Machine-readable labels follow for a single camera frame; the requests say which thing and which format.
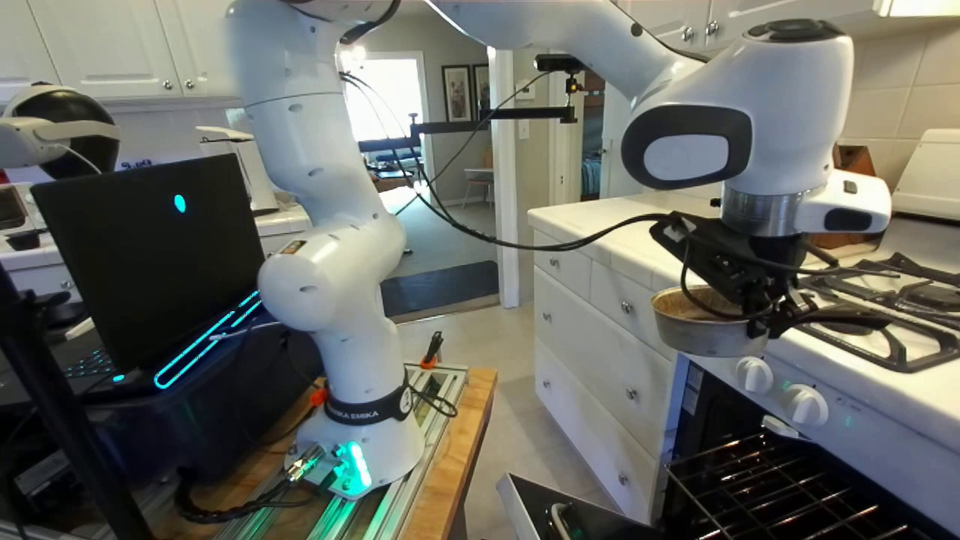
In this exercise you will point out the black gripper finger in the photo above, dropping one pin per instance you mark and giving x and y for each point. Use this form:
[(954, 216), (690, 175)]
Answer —
[(755, 319), (791, 297)]

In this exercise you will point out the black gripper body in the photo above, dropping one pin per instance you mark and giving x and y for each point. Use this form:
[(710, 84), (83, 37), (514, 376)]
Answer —
[(739, 256)]

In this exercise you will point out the brown pot with contents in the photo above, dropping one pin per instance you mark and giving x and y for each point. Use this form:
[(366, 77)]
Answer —
[(700, 335)]

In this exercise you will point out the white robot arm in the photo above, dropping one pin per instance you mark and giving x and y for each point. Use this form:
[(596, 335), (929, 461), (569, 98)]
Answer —
[(331, 271)]

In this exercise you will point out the white stove knob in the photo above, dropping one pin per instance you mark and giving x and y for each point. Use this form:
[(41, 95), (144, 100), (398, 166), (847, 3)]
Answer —
[(755, 374), (806, 405)]

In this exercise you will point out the black stove grate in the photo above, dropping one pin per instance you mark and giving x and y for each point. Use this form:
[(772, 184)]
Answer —
[(904, 360), (888, 265)]

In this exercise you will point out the white gas stove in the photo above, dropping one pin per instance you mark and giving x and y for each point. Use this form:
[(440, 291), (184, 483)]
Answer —
[(879, 395)]

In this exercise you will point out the metal oven rack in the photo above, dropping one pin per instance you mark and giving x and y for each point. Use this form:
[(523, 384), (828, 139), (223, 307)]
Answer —
[(781, 490)]

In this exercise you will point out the black glass oven door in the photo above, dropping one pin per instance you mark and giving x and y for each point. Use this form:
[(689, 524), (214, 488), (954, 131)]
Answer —
[(558, 520)]

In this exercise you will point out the wooden knife block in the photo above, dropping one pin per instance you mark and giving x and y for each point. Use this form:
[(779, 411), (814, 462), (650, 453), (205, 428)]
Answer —
[(855, 160)]

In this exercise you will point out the white base cabinets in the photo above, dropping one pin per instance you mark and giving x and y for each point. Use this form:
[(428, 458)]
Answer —
[(601, 350)]

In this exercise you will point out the dark blue floor mat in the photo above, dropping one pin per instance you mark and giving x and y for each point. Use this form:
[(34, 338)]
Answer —
[(440, 288)]

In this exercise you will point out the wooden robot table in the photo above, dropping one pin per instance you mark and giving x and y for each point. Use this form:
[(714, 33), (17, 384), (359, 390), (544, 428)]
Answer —
[(451, 470)]

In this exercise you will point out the glass pane door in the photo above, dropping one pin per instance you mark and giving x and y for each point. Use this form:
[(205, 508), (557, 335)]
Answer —
[(384, 95)]

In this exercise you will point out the white countertop appliance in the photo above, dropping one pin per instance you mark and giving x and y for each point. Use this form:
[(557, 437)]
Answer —
[(244, 166)]

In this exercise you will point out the black storage box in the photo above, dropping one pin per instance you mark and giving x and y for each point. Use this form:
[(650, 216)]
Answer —
[(199, 420)]

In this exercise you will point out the black laptop cyan lights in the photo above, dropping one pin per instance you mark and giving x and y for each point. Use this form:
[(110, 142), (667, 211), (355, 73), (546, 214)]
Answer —
[(151, 250)]

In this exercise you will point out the white VR headset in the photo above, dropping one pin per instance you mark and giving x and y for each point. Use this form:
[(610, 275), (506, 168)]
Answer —
[(60, 124)]

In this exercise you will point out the black stand pole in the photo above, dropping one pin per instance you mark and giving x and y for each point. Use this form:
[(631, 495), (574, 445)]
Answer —
[(60, 420)]

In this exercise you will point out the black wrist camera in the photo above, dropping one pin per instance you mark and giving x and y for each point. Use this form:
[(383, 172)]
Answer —
[(679, 240)]

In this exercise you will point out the black camera on boom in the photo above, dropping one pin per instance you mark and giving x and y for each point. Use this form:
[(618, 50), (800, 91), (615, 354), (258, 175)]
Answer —
[(557, 64)]

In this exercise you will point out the dark picture frame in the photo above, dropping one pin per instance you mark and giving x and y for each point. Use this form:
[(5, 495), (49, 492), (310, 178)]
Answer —
[(458, 95)]

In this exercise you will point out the white wall cabinets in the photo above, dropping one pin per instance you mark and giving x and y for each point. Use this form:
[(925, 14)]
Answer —
[(101, 47)]

